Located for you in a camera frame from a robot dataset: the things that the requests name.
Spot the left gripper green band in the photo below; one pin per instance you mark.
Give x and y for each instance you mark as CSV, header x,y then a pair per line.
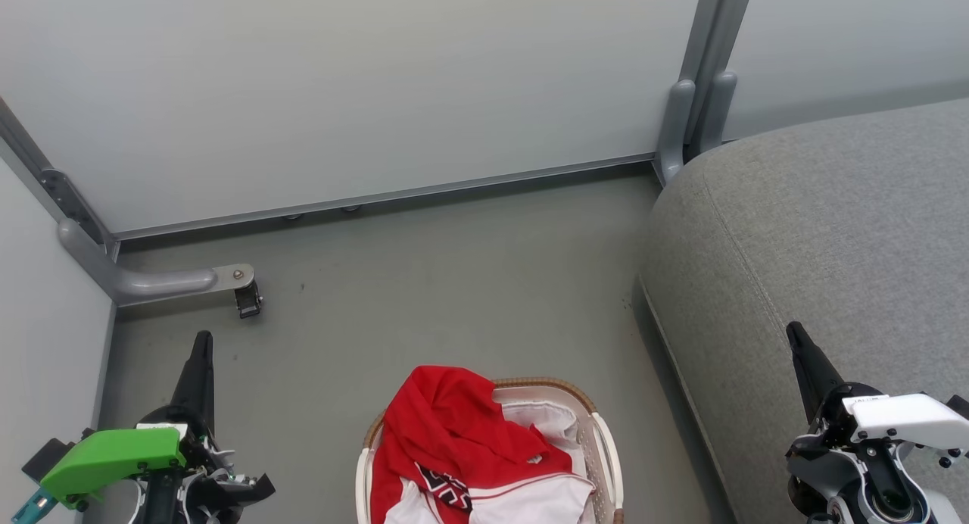
x,y
106,456

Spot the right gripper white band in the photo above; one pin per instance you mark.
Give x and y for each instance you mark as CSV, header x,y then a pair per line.
x,y
893,418

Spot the red and white jersey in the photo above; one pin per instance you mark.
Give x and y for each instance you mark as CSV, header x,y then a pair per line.
x,y
447,425

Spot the grey fabric sofa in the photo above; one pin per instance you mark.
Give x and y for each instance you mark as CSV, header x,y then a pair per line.
x,y
833,236

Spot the red and white cloth garment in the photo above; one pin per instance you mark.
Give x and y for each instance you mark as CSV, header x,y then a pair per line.
x,y
545,418

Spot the black caster wheel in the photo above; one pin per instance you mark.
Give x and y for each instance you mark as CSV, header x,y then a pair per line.
x,y
248,300

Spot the white laundry basket brown rim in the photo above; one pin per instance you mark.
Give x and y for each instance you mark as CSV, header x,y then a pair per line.
x,y
602,448

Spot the grey partition foot with bracket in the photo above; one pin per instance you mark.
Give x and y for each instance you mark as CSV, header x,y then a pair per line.
x,y
144,282

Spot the grey partition corner post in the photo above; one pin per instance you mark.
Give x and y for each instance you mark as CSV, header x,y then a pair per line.
x,y
60,191

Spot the grey partition bottom rail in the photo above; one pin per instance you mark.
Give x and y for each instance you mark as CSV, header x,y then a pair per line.
x,y
378,196

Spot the grey partition post with feet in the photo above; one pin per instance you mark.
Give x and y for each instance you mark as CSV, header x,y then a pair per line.
x,y
700,92

